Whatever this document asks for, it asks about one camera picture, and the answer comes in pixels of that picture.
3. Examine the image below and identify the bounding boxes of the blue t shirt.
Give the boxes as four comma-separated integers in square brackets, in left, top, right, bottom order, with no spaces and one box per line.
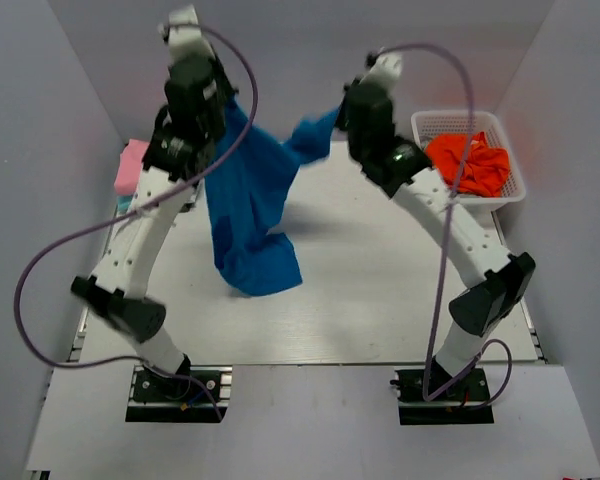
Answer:
[204,108,339,296]

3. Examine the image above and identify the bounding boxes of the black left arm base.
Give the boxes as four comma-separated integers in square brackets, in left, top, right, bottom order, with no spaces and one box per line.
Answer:
[125,366,232,424]

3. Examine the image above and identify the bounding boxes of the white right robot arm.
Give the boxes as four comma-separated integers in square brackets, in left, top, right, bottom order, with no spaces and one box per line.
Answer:
[336,80,536,399]

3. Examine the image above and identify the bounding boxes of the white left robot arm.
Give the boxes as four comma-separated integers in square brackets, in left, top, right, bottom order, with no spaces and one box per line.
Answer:
[71,54,234,399]

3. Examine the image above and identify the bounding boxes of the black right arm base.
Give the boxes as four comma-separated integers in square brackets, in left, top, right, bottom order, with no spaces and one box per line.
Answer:
[389,368,494,426]

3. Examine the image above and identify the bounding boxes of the white plastic laundry basket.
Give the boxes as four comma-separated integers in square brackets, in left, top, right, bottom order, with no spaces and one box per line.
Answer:
[411,110,526,211]

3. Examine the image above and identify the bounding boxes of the folded pink t shirt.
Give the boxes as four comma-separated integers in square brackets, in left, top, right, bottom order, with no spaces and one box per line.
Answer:
[114,139,149,196]

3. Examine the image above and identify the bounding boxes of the orange t shirt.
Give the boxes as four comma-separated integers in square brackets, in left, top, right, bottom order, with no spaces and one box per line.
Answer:
[425,132,511,197]

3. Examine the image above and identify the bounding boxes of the folded mint t shirt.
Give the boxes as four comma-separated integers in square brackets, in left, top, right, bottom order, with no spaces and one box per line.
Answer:
[116,195,133,214]

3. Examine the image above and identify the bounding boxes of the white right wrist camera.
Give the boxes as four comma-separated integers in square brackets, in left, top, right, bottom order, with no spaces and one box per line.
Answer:
[361,52,403,92]

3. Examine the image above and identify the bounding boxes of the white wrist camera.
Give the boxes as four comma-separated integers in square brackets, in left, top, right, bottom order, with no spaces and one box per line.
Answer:
[158,5,215,62]
[361,52,403,92]

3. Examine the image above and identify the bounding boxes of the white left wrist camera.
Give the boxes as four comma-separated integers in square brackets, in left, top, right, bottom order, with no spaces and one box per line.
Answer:
[158,5,215,62]

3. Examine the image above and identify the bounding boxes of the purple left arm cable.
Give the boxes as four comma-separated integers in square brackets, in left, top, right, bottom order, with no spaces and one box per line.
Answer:
[12,23,259,422]

